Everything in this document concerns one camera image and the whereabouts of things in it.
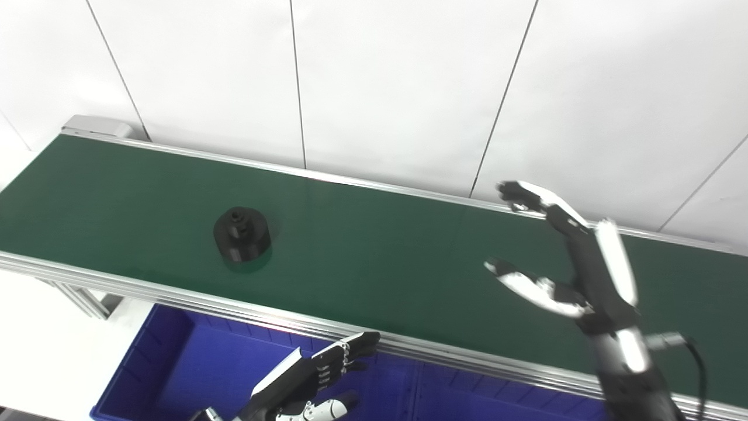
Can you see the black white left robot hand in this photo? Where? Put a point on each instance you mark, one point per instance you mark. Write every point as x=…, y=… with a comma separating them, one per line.
x=298, y=380

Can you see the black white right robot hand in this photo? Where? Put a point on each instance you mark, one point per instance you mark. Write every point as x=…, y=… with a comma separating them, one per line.
x=596, y=275

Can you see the black round machine part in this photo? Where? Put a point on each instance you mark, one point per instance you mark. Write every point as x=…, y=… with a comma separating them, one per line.
x=242, y=237

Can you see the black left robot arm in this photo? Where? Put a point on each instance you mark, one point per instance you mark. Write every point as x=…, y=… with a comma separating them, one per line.
x=207, y=415

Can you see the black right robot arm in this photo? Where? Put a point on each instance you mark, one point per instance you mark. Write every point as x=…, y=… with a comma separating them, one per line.
x=634, y=386

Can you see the blue plastic bin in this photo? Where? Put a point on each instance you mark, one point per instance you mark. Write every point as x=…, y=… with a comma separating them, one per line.
x=497, y=403
x=193, y=368

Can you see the green conveyor belt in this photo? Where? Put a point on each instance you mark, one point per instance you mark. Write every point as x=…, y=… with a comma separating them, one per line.
x=380, y=257
x=175, y=295

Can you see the aluminium conveyor support leg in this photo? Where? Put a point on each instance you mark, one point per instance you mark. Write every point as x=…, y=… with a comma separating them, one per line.
x=82, y=299

